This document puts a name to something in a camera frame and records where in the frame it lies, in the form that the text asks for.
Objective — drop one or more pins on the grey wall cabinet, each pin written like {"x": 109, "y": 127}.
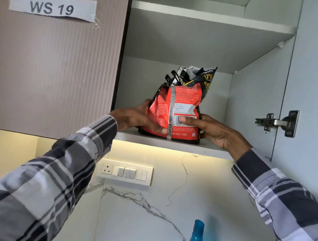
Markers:
{"x": 208, "y": 82}

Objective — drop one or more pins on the cream wall switch panel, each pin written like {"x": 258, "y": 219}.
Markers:
{"x": 125, "y": 171}

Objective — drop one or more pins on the white cabinet shelf board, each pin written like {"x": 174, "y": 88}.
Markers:
{"x": 211, "y": 18}

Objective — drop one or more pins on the red and black food bag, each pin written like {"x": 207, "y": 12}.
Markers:
{"x": 180, "y": 109}

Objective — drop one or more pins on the person's left hand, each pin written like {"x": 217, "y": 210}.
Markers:
{"x": 130, "y": 118}

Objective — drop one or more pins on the person's left thumb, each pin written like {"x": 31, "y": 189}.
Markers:
{"x": 158, "y": 127}

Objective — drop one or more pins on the open grey cabinet door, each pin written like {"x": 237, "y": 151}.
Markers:
{"x": 297, "y": 99}

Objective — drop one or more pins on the metal cabinet hinge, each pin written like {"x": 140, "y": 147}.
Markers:
{"x": 279, "y": 122}

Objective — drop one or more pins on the beige ribbed cabinet door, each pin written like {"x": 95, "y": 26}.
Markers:
{"x": 57, "y": 72}

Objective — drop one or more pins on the person's right forearm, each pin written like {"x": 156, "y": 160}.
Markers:
{"x": 278, "y": 196}

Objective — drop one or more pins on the black binder clip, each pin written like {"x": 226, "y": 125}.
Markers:
{"x": 171, "y": 77}

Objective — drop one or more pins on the person's right thumb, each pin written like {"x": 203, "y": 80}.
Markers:
{"x": 190, "y": 121}

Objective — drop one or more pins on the person's right hand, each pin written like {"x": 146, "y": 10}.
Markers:
{"x": 218, "y": 135}

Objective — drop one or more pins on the person's left forearm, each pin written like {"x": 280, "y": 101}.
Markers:
{"x": 49, "y": 183}

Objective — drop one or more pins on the white paper label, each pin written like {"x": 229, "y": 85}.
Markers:
{"x": 53, "y": 9}

